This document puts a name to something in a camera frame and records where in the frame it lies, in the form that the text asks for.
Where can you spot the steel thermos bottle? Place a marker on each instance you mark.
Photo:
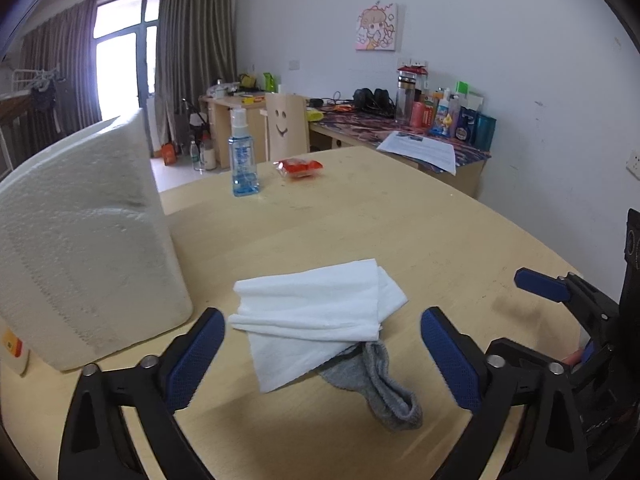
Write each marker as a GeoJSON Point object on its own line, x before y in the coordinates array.
{"type": "Point", "coordinates": [406, 88]}

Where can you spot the blue spray bottle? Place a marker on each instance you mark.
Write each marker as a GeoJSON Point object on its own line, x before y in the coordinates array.
{"type": "Point", "coordinates": [242, 158]}

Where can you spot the red trigger spray bottle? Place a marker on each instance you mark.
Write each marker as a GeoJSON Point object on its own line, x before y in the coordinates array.
{"type": "Point", "coordinates": [14, 353]}

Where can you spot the grey sock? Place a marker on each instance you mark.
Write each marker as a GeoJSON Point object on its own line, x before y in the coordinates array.
{"type": "Point", "coordinates": [365, 369]}

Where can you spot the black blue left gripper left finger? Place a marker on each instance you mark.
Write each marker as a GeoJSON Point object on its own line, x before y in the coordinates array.
{"type": "Point", "coordinates": [96, 442]}

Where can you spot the right brown curtain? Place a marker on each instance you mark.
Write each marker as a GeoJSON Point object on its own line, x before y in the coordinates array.
{"type": "Point", "coordinates": [195, 47]}

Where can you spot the left brown curtain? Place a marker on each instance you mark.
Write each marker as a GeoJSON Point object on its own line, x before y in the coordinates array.
{"type": "Point", "coordinates": [66, 42]}

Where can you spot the glass balcony door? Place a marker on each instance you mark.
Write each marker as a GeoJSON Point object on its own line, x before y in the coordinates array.
{"type": "Point", "coordinates": [125, 39]}

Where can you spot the patterned desk mat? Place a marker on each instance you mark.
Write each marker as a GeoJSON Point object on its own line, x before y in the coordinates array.
{"type": "Point", "coordinates": [355, 128]}

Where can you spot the brown curtain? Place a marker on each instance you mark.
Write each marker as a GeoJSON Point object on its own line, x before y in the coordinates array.
{"type": "Point", "coordinates": [195, 47]}
{"type": "Point", "coordinates": [66, 42]}

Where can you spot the white towel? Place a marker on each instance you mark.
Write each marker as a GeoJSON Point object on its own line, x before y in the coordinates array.
{"type": "Point", "coordinates": [298, 322]}

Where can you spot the anime girl wall picture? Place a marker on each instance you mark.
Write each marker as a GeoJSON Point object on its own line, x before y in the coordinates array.
{"type": "Point", "coordinates": [377, 28]}

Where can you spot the black headphones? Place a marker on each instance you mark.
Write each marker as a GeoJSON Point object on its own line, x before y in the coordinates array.
{"type": "Point", "coordinates": [377, 102]}

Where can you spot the metal bunk bed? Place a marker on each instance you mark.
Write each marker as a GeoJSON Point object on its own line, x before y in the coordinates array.
{"type": "Point", "coordinates": [29, 115]}

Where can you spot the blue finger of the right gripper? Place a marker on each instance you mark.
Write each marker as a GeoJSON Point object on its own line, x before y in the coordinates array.
{"type": "Point", "coordinates": [542, 285]}

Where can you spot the wooden smiley chair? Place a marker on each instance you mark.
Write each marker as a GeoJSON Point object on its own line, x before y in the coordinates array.
{"type": "Point", "coordinates": [287, 126]}

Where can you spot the red snack packet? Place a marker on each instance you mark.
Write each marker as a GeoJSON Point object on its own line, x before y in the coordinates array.
{"type": "Point", "coordinates": [298, 168]}

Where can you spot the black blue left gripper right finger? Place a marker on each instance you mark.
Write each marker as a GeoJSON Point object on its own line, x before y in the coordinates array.
{"type": "Point", "coordinates": [549, 443]}

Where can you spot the wooden desk with drawers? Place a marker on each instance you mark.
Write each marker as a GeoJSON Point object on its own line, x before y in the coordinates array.
{"type": "Point", "coordinates": [218, 112]}

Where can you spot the white styrofoam box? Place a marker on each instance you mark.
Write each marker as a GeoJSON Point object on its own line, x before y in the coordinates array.
{"type": "Point", "coordinates": [88, 267]}

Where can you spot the teal box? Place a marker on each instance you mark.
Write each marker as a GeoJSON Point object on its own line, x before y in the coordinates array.
{"type": "Point", "coordinates": [484, 132]}

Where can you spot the white printed paper sheet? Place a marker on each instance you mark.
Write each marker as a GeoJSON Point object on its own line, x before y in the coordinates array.
{"type": "Point", "coordinates": [433, 152]}

